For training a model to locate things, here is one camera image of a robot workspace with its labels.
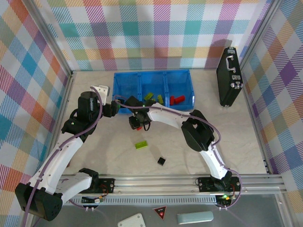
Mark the aluminium frame post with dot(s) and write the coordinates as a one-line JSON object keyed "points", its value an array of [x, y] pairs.
{"points": [[50, 37], [258, 33]]}

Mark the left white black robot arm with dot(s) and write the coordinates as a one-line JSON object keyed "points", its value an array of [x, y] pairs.
{"points": [[54, 163]]}

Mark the red triangle warning sign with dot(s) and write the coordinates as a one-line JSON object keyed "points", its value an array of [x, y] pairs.
{"points": [[160, 212]]}

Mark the pale teal rectangular block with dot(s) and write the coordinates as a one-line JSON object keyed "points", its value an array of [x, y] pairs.
{"points": [[195, 217]]}

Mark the plaid fabric backdrop panel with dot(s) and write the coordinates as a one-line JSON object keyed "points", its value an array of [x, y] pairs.
{"points": [[151, 30], [26, 94], [279, 106]]}

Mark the blue plastic compartment bin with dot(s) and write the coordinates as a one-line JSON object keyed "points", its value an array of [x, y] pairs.
{"points": [[127, 82]]}

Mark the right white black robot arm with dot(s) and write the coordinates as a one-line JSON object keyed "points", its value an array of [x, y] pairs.
{"points": [[165, 116]]}

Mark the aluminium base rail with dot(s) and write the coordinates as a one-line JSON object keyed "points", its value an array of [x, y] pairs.
{"points": [[154, 184]]}

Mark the small black lego brick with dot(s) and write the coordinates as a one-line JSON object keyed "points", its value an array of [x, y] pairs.
{"points": [[161, 161]]}

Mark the small green circuit board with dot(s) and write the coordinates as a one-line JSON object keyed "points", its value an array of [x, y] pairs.
{"points": [[93, 199], [225, 199]]}

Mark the white square plate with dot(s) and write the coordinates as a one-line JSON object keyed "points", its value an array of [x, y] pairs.
{"points": [[131, 221]]}

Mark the red lego brick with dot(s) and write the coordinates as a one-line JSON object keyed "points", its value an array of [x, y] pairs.
{"points": [[181, 98], [172, 100]]}

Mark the lime green lego brick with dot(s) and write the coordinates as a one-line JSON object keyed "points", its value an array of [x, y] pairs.
{"points": [[141, 144], [148, 95], [161, 99]]}

